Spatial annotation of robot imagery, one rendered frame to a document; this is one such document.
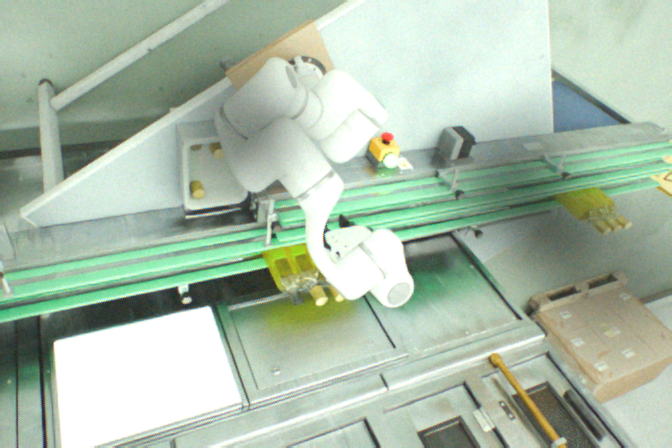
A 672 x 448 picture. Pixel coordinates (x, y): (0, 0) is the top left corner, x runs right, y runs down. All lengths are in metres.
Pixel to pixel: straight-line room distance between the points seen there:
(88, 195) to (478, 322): 1.20
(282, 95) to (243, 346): 0.76
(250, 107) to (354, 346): 0.80
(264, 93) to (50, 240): 0.79
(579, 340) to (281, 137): 4.54
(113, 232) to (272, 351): 0.53
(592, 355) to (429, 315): 3.57
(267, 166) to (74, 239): 0.75
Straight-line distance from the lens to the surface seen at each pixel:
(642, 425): 6.05
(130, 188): 1.51
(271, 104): 0.94
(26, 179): 2.10
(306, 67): 1.39
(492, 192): 1.89
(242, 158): 0.89
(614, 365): 5.21
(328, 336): 1.51
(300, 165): 0.86
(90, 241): 1.49
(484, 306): 1.79
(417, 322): 1.65
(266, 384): 1.40
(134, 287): 1.48
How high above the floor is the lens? 1.94
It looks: 40 degrees down
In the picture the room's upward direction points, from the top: 148 degrees clockwise
